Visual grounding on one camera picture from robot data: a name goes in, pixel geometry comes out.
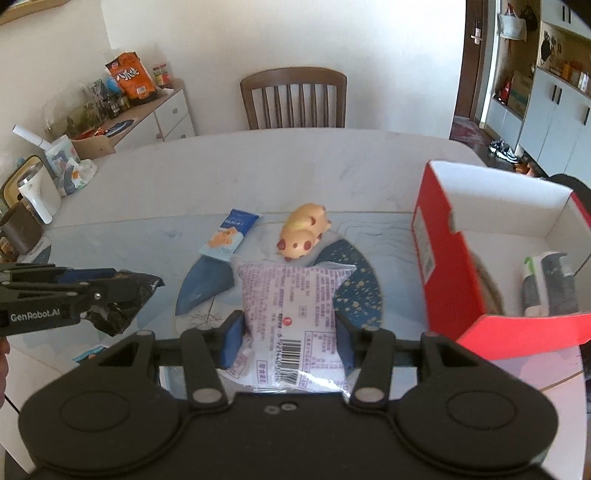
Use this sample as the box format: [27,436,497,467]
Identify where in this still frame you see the brown mug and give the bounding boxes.
[0,203,44,257]

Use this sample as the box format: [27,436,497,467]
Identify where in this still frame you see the white grey printed packet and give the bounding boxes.
[522,251,580,318]

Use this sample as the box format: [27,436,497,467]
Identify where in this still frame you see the black snack packet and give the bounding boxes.
[85,271,165,337]

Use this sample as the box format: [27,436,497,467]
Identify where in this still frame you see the brown wooden chair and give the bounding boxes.
[239,67,348,131]

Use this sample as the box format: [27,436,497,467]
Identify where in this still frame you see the group of glass jars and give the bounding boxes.
[44,79,132,134]

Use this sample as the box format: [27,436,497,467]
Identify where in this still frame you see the white printed bag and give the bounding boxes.
[46,136,98,197]

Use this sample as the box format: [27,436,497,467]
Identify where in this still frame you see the white wooden sideboard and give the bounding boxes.
[69,78,197,160]

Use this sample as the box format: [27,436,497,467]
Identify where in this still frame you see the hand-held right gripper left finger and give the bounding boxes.
[98,311,246,413]

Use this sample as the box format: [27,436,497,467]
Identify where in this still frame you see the wooden wall shelf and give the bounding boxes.
[0,0,44,26]

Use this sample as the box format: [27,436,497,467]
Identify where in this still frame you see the white purple-print snack packet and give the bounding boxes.
[231,260,358,398]

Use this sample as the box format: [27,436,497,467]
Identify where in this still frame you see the grey tall cabinet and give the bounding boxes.
[515,0,591,178]

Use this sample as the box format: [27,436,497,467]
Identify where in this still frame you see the brown wooden door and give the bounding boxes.
[455,0,492,121]

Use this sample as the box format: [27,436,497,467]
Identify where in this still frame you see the grey tote bag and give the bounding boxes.
[498,4,528,41]

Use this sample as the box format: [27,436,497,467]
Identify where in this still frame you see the small brown cardboard box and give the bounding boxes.
[69,134,116,160]

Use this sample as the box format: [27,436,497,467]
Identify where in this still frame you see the white desktop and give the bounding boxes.
[0,130,591,480]

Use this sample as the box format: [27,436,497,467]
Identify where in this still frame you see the blue biscuit packet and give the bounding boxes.
[199,210,262,263]

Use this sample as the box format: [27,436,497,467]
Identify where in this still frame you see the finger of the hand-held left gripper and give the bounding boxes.
[69,282,116,325]
[54,266,123,285]

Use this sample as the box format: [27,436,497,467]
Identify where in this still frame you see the orange snack bag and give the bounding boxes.
[105,52,158,107]

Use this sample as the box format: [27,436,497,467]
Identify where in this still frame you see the large cardboard box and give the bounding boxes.
[508,71,532,116]

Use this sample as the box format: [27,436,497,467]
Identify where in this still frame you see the small pale blue packet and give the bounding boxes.
[71,344,109,364]

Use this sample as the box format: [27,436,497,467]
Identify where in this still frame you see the dark sneakers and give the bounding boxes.
[488,138,517,162]

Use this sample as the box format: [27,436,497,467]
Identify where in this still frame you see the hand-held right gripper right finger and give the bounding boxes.
[335,311,491,413]

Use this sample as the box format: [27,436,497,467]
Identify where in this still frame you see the red patterned rug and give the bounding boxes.
[450,115,490,146]

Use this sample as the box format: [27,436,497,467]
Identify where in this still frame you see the red cardboard box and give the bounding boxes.
[412,160,591,361]

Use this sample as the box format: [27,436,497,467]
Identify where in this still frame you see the pale blue printed table mat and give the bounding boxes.
[0,210,587,416]

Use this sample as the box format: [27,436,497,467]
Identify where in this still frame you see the white handheld appliance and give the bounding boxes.
[13,124,62,225]

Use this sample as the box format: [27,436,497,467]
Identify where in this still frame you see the orange spotted toy pig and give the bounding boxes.
[277,203,332,266]

